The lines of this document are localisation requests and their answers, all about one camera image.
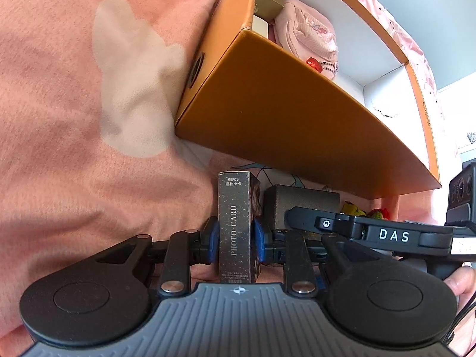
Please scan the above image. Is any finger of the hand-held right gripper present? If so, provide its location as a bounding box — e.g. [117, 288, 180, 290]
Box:
[284, 206, 364, 240]

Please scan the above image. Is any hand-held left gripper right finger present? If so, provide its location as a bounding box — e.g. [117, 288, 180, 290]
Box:
[254, 219, 372, 298]

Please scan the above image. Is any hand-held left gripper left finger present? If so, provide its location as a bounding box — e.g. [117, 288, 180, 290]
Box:
[87, 219, 221, 298]

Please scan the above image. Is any black speckled card box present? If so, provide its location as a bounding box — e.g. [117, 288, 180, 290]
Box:
[217, 171, 262, 284]

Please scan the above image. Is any orange cardboard box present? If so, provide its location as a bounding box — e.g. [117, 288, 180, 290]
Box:
[174, 0, 443, 201]

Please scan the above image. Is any pink fabric pouch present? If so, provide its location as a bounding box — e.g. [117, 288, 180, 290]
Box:
[268, 0, 340, 82]

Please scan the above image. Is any long white box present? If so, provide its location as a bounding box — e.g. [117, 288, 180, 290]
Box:
[252, 14, 270, 40]

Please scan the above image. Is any person's right hand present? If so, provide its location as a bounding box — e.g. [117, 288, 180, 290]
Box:
[444, 264, 476, 296]

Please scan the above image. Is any dark grey box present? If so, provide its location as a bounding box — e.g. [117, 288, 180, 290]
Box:
[263, 184, 341, 233]

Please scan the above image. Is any colourful plush toy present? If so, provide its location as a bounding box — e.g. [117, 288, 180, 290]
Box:
[341, 200, 392, 221]

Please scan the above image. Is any pink printed blanket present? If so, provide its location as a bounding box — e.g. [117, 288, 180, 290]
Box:
[0, 0, 445, 343]

